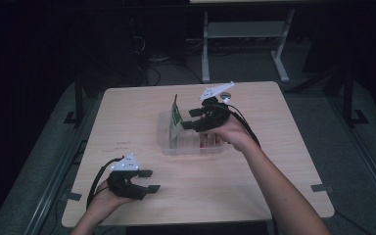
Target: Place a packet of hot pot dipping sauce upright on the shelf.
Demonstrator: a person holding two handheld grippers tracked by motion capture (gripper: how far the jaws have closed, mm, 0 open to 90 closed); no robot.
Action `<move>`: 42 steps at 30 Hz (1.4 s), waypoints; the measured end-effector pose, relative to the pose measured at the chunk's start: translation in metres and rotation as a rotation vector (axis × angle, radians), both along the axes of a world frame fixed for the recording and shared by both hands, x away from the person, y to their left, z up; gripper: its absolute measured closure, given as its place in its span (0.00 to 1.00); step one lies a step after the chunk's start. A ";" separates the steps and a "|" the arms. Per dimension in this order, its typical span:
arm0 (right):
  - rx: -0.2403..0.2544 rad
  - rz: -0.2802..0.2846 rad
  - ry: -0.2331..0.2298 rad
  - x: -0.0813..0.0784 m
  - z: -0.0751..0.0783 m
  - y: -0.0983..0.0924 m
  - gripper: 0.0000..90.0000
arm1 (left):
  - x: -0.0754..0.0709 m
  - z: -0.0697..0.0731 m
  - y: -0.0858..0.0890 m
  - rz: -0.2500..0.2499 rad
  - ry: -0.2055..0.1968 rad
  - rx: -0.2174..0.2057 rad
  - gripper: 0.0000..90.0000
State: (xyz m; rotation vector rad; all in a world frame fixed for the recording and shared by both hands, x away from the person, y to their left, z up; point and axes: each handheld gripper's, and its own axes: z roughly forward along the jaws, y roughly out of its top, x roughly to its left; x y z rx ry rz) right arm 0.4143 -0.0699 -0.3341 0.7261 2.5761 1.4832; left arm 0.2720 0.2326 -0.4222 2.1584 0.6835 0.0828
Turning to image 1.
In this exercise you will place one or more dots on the white metal table frame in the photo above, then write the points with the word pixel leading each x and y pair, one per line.
pixel 244 29

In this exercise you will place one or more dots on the person's left hand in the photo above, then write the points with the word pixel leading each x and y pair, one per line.
pixel 107 202

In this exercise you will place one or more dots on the green and beige packet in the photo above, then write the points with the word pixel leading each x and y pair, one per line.
pixel 175 124

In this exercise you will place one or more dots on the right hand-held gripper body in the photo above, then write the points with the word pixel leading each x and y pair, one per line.
pixel 213 114

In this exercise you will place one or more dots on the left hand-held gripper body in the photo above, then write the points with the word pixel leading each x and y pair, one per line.
pixel 124 176

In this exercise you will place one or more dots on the person's right hand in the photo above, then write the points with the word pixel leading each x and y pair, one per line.
pixel 235 133

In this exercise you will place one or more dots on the black metal stand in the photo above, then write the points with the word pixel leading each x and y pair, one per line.
pixel 78 101
pixel 351 101

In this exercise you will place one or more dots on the black tape strip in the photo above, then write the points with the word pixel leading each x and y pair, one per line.
pixel 71 196
pixel 321 188

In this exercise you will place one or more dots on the clear plastic container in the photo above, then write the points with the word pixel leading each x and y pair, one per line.
pixel 189 143

